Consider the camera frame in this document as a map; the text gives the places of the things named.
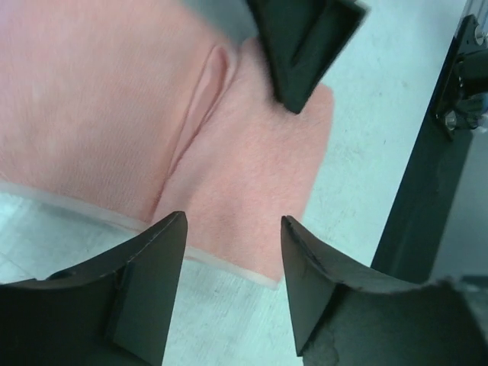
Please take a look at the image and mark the pink towel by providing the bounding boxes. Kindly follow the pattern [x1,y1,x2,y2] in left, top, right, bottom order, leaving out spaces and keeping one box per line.
[1,1,334,287]

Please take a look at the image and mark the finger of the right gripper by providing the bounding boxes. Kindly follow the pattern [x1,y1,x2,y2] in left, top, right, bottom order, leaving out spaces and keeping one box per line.
[246,0,368,114]

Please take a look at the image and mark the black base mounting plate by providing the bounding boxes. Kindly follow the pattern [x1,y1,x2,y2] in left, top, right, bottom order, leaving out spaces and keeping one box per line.
[371,14,487,283]

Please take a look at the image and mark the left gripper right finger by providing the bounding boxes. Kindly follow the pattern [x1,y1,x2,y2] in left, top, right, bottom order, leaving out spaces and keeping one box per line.
[281,216,487,365]

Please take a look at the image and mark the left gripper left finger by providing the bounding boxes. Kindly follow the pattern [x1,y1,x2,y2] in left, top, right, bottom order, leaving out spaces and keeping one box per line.
[1,211,188,365]

